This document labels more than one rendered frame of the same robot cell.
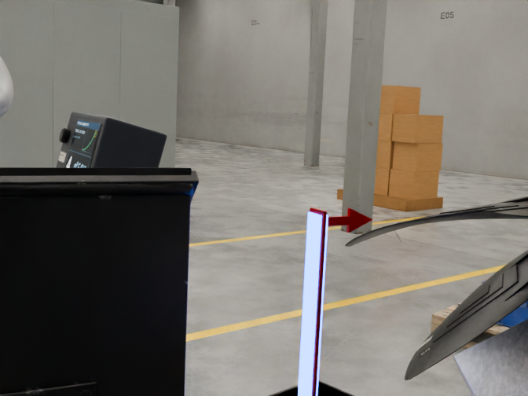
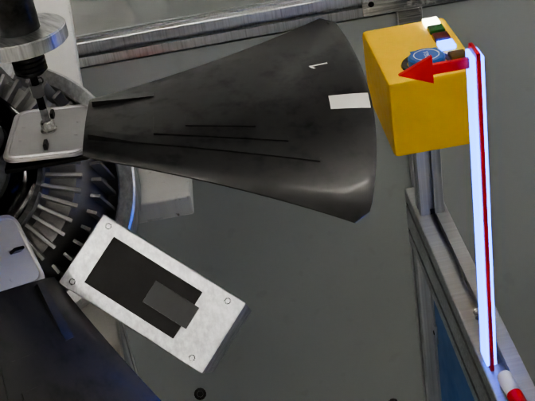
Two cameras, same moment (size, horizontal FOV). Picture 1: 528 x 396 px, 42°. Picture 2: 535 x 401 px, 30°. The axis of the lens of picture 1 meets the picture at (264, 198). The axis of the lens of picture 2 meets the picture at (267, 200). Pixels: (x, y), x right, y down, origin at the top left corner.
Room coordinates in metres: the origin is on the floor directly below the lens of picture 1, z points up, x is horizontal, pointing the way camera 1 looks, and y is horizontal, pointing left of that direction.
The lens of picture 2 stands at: (1.37, 0.13, 1.52)
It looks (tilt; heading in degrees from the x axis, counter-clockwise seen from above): 31 degrees down; 208
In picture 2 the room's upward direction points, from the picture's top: 10 degrees counter-clockwise
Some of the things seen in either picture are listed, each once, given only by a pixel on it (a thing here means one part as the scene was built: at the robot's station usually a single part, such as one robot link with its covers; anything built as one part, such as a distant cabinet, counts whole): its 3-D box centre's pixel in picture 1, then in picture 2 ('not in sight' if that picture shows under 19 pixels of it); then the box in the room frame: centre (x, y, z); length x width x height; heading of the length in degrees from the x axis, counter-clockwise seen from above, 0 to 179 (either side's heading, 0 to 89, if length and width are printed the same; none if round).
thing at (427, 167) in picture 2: not in sight; (426, 165); (0.37, -0.18, 0.92); 0.03 x 0.03 x 0.12; 28
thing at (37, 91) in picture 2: not in sight; (40, 99); (0.80, -0.36, 1.21); 0.01 x 0.01 x 0.05
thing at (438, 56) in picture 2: not in sight; (426, 60); (0.41, -0.16, 1.08); 0.04 x 0.04 x 0.02
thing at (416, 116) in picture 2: not in sight; (420, 89); (0.37, -0.18, 1.02); 0.16 x 0.10 x 0.11; 28
